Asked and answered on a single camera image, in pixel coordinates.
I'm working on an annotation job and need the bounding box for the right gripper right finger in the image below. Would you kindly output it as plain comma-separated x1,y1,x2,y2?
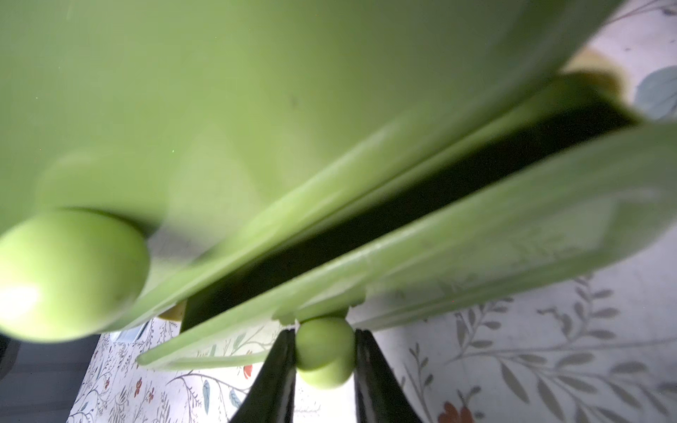
354,330,421,423

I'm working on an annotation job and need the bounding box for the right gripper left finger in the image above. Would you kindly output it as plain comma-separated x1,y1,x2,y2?
231,330,296,423

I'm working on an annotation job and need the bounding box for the green yellow drawer cabinet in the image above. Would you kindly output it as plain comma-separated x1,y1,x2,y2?
0,0,677,371

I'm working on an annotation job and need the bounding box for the green bottom drawer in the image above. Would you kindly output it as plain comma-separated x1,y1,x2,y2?
137,123,676,370

